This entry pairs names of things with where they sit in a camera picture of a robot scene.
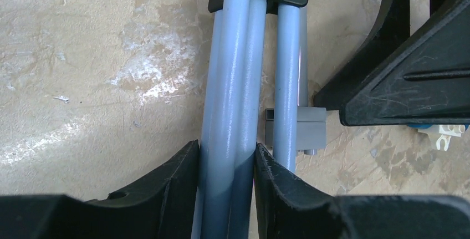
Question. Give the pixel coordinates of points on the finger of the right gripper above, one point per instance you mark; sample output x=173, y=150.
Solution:
x=425, y=81
x=390, y=30

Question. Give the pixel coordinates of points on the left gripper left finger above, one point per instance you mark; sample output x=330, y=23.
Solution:
x=160, y=204

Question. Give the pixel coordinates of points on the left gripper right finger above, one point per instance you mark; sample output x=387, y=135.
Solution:
x=288, y=207

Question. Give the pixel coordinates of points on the light blue music stand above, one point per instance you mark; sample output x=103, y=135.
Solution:
x=231, y=110

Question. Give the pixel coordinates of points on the white lego car blue wheels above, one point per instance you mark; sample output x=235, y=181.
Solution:
x=440, y=135

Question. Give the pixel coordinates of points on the red grey lego column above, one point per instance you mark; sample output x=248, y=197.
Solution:
x=311, y=121

